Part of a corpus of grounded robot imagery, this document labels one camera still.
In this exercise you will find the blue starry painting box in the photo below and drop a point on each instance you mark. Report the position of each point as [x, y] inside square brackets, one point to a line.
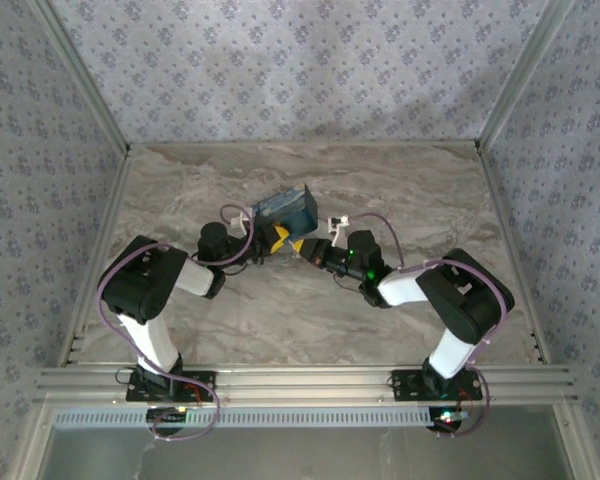
[290, 210]

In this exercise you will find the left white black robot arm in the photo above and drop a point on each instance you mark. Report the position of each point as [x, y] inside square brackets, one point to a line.
[145, 285]

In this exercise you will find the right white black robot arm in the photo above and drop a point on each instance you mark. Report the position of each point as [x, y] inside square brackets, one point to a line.
[460, 300]

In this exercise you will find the aluminium table side rail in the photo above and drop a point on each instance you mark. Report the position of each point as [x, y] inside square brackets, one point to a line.
[510, 235]
[100, 240]

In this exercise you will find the aluminium mounting rail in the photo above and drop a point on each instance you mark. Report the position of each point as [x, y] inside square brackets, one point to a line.
[300, 385]

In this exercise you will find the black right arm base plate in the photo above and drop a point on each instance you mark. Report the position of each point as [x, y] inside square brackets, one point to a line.
[410, 385]

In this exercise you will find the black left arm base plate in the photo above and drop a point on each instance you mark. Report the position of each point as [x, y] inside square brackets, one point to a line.
[200, 385]

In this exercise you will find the aluminium frame post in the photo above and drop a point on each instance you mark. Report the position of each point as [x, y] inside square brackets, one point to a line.
[85, 80]
[525, 70]

